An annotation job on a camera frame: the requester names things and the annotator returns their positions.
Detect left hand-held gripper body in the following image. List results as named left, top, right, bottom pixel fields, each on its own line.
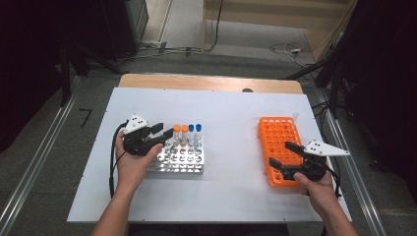
left=122, top=113, right=166, bottom=157

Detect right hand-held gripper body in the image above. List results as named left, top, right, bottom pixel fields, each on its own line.
left=279, top=140, right=351, bottom=182

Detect orange plastic tube rack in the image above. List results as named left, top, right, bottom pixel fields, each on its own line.
left=258, top=116, right=311, bottom=188

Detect silver metal tube rack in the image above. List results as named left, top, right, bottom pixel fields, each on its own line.
left=147, top=132, right=205, bottom=175

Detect person's right hand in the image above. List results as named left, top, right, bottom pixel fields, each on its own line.
left=293, top=170, right=336, bottom=207

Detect person's left hand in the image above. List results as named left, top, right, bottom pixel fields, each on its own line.
left=114, top=131, right=164, bottom=195

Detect wooden table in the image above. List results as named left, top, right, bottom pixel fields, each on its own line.
left=117, top=73, right=305, bottom=95

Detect white table board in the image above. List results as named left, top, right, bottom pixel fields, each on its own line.
left=67, top=87, right=352, bottom=224

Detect black metal stand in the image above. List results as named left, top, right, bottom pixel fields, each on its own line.
left=284, top=60, right=342, bottom=120
left=58, top=43, right=127, bottom=108

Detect dark grey cabinet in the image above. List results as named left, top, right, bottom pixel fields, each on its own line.
left=124, top=0, right=150, bottom=57

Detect dark curtain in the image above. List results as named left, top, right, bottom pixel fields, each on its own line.
left=328, top=0, right=417, bottom=201
left=0, top=0, right=141, bottom=153

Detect light wooden cabinet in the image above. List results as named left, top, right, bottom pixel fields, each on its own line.
left=201, top=0, right=359, bottom=63

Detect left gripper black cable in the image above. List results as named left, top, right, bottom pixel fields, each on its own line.
left=109, top=121, right=130, bottom=200

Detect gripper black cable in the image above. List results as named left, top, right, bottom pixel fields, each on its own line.
left=109, top=121, right=130, bottom=200
left=326, top=164, right=343, bottom=200

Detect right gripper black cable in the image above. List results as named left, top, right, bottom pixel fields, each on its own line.
left=326, top=164, right=343, bottom=200

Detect metal floor rail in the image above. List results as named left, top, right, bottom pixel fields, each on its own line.
left=316, top=89, right=389, bottom=236
left=0, top=76, right=83, bottom=236

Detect grey floor cables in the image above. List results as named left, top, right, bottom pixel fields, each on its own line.
left=117, top=39, right=205, bottom=64

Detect white floor cable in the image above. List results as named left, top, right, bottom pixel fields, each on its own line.
left=268, top=41, right=317, bottom=67

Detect black floor cable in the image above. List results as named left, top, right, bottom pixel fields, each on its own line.
left=206, top=0, right=225, bottom=53

